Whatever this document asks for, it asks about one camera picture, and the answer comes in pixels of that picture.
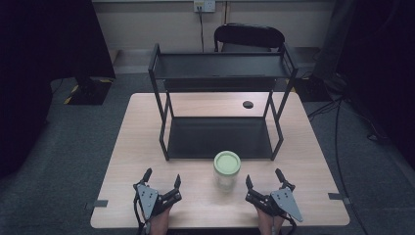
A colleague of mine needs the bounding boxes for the long black floor cable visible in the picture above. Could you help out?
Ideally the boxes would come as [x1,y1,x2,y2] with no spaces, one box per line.
[333,97,370,235]

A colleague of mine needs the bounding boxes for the black curtain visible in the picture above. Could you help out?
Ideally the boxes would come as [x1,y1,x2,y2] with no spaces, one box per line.
[0,0,117,180]

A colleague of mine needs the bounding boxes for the black box on floor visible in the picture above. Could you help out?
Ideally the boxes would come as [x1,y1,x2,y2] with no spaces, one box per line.
[295,75,331,103]

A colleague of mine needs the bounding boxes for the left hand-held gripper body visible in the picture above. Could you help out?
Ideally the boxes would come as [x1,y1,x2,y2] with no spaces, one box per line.
[132,181,183,221]

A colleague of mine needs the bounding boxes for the left hand-held gripper cable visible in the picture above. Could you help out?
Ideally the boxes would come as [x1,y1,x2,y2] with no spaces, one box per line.
[132,194,147,235]

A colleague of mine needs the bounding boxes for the right hand-held gripper cable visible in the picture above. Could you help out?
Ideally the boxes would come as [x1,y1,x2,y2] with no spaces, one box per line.
[282,213,299,235]

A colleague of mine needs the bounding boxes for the hand-held gripper cable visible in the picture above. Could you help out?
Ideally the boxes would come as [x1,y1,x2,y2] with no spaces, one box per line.
[132,194,147,235]
[282,213,299,235]

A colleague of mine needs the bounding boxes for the white wall power socket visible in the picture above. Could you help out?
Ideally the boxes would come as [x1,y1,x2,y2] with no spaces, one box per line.
[193,0,217,14]

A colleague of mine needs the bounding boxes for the black metal two-tier shelf rack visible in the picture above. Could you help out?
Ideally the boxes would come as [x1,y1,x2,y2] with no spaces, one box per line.
[147,41,300,162]

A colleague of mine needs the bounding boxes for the person's right hand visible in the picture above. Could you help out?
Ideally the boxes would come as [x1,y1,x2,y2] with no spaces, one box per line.
[255,208,286,235]

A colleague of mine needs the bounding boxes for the black chair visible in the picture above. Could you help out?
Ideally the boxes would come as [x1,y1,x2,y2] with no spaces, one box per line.
[212,22,286,54]

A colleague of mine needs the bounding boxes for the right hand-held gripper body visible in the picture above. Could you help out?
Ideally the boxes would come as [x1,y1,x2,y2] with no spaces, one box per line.
[245,186,304,223]

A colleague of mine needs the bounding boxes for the dark curtain with grey edge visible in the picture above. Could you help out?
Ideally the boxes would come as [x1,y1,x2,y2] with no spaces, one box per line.
[312,0,415,170]

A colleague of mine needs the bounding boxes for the black power cable on wall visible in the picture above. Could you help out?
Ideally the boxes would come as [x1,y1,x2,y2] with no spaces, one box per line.
[197,5,206,54]

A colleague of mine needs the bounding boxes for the person's left hand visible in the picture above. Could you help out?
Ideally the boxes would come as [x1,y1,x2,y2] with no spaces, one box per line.
[149,207,172,235]

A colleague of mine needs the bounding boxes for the grey tape strip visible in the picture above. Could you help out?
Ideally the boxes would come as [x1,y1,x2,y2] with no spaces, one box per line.
[327,192,351,206]
[84,199,110,211]

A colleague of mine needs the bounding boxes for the glass jar with green lid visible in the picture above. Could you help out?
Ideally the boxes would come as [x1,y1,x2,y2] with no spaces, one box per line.
[212,150,243,193]

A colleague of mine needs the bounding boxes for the black stand base striped tape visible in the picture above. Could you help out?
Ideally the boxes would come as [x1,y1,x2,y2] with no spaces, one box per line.
[63,75,115,107]

